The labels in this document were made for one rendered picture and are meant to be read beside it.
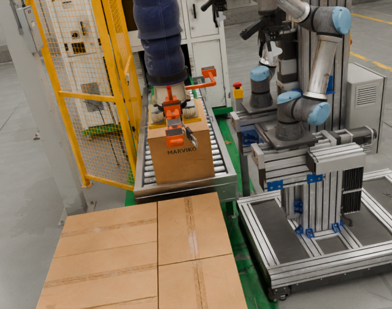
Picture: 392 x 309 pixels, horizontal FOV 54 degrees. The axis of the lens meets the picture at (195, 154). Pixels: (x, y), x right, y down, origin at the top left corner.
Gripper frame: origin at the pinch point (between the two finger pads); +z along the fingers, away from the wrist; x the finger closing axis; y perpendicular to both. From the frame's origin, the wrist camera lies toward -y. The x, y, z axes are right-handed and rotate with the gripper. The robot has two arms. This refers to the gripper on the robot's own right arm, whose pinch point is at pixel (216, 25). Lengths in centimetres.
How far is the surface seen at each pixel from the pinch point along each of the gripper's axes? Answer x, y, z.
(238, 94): 20, 15, 56
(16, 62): 45, -141, 11
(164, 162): -27, -49, 76
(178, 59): -50, -31, 5
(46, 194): 95, -172, 152
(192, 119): -59, -29, 36
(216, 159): 6, -9, 99
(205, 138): -29, -20, 63
